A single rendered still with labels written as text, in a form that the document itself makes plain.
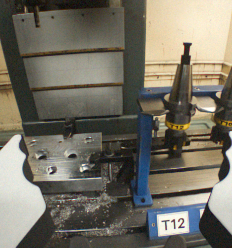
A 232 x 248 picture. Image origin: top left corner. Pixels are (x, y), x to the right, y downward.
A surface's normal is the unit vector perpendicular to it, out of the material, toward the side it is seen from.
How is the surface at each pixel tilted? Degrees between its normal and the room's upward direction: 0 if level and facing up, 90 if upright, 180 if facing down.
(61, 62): 89
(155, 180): 0
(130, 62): 90
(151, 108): 0
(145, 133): 90
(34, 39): 90
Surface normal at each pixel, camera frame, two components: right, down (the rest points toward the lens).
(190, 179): -0.03, -0.87
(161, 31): 0.07, 0.50
